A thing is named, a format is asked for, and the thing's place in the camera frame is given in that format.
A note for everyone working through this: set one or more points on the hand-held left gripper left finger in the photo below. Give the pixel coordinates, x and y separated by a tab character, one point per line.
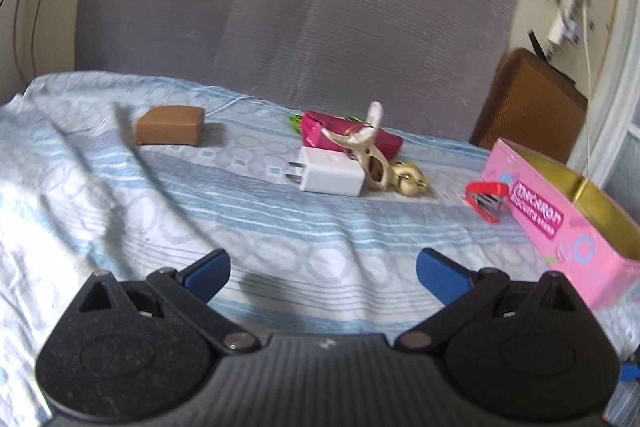
210	274

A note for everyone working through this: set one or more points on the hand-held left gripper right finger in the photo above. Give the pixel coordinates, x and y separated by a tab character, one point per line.
440	274

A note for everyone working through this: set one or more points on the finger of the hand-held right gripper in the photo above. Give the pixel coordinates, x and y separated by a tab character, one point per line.
631	372

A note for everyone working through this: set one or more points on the red stapler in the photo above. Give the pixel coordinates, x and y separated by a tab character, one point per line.
482	192

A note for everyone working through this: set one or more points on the gold trinket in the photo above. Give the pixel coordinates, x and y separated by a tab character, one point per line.
407	179

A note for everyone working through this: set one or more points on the pink biscuit tin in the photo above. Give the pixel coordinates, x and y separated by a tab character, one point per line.
540	217

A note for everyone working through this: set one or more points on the white charger plug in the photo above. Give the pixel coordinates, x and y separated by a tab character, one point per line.
325	174

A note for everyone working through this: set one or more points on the small brown cardboard box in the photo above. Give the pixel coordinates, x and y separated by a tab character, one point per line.
167	127

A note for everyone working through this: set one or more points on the cream plastic clip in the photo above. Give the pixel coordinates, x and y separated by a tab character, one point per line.
357	142

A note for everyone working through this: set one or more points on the pink zip pouch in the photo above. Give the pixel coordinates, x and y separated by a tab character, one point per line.
312	127

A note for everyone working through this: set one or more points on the blue patterned bedsheet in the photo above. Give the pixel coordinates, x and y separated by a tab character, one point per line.
150	207

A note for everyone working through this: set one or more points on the white thread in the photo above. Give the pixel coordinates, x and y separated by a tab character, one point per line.
225	107

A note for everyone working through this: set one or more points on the green wrapper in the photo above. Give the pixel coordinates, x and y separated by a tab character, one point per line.
295	123

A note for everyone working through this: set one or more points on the brown woven board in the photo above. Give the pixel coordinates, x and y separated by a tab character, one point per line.
525	107

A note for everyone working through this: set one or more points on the black tape strip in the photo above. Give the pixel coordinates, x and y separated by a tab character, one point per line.
537	43

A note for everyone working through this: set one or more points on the grey upright mattress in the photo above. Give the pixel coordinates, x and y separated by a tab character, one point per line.
300	7

